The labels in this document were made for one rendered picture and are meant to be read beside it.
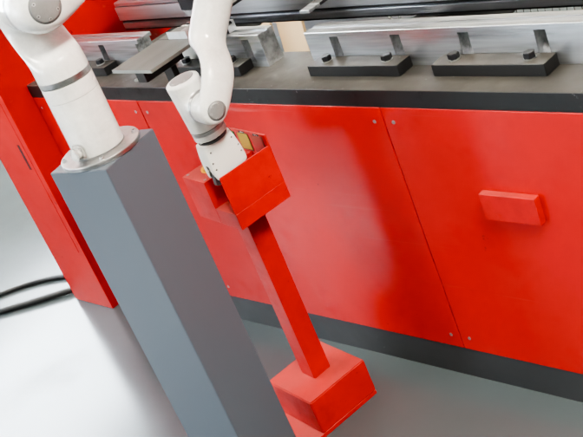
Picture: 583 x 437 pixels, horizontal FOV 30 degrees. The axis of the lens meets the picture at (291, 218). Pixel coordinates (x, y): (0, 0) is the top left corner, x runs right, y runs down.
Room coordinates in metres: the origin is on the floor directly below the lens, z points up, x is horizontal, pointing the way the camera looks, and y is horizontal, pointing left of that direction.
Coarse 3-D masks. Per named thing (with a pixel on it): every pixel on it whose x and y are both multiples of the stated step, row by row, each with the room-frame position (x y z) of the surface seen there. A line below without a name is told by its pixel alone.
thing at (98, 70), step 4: (112, 60) 3.39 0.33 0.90; (92, 64) 3.43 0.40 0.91; (96, 64) 3.41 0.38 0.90; (104, 64) 3.37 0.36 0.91; (108, 64) 3.35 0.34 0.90; (112, 64) 3.36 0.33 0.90; (116, 64) 3.37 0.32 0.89; (92, 68) 3.39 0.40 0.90; (96, 68) 3.37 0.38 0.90; (100, 68) 3.36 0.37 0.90; (104, 68) 3.34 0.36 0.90; (108, 68) 3.35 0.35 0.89; (112, 68) 3.36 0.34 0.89; (96, 72) 3.38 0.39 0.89; (100, 72) 3.36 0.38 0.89; (104, 72) 3.34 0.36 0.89; (108, 72) 3.35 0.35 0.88; (112, 72) 3.35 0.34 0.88
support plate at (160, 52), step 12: (156, 48) 2.97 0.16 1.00; (168, 48) 2.92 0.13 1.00; (180, 48) 2.87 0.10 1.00; (132, 60) 2.95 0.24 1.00; (144, 60) 2.90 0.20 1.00; (156, 60) 2.85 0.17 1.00; (168, 60) 2.83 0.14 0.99; (120, 72) 2.90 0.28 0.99; (132, 72) 2.86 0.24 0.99; (144, 72) 2.82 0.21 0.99
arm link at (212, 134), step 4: (220, 124) 2.42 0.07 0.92; (224, 124) 2.44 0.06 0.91; (216, 128) 2.41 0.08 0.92; (220, 128) 2.42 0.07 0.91; (224, 128) 2.43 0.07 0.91; (208, 132) 2.41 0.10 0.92; (212, 132) 2.41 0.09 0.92; (216, 132) 2.41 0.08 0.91; (220, 132) 2.42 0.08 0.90; (196, 136) 2.42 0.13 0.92; (200, 136) 2.41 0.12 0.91; (204, 136) 2.41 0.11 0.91; (208, 136) 2.41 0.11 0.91; (212, 136) 2.41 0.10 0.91; (216, 136) 2.41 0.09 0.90; (196, 140) 2.43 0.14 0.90; (200, 140) 2.42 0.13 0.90; (204, 140) 2.41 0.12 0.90; (208, 140) 2.41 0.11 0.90
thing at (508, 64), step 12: (444, 60) 2.29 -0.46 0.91; (468, 60) 2.23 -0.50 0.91; (480, 60) 2.21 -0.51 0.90; (492, 60) 2.18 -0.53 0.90; (504, 60) 2.15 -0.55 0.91; (516, 60) 2.13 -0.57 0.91; (540, 60) 2.08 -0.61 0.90; (552, 60) 2.07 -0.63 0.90; (444, 72) 2.27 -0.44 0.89; (456, 72) 2.24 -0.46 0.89; (468, 72) 2.21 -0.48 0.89; (480, 72) 2.19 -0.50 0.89; (492, 72) 2.16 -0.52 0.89; (504, 72) 2.14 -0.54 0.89; (516, 72) 2.11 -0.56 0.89; (528, 72) 2.09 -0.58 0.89; (540, 72) 2.07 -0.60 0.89
